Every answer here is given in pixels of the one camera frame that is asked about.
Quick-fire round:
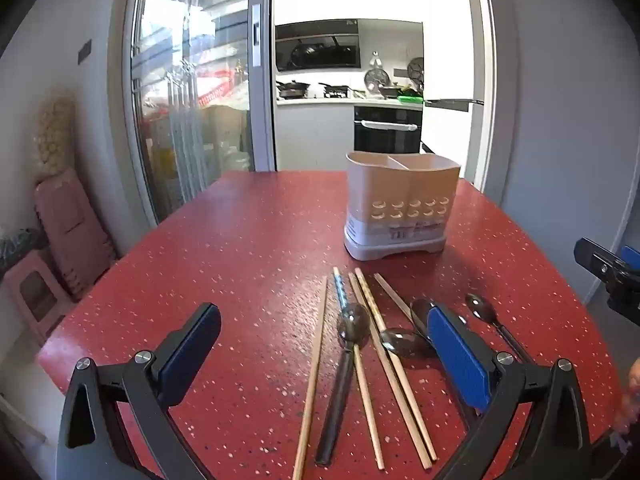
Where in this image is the blue patterned chopstick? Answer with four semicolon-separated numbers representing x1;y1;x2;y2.
332;267;386;471

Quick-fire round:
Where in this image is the single pink plastic stool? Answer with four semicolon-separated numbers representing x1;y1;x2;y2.
2;252;73;348

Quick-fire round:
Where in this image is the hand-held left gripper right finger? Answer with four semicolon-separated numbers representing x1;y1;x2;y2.
425;302;593;480

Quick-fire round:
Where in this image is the white refrigerator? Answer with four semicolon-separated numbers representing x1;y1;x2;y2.
415;0;486;181

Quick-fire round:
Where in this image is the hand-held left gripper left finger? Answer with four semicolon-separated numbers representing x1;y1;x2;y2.
56;302;222;480

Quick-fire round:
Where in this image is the dark-handled metal spoon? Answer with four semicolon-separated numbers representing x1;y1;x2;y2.
465;293;534;366
379;327;439;359
315;302;371;466
410;298;439;338

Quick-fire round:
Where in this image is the beige plastic utensil holder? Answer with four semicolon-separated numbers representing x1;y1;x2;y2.
343;151;462;262

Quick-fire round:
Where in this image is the sliding glass door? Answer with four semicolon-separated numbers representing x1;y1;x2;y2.
122;0;277;226

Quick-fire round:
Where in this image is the yellowish mesh bag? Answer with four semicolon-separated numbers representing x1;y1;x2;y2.
32;96;77;177

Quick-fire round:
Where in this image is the brown patterned wooden chopstick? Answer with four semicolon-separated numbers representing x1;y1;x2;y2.
354;267;439;462

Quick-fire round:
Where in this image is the plain wooden chopstick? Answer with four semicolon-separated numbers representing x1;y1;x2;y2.
348;272;432;470
291;275;330;480
374;273;416;322

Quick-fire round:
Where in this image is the stack of pink stools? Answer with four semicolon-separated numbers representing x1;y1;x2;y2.
34;167;118;303

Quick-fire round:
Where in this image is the silver door handle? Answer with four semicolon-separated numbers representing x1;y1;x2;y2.
251;4;262;68

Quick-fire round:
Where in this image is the black range hood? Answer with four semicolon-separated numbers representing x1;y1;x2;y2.
275;19;362;72

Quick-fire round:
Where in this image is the green patterned cloth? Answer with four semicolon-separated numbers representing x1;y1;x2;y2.
0;229;47;261

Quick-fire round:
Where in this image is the black built-in oven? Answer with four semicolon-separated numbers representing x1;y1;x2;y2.
353;105;423;154

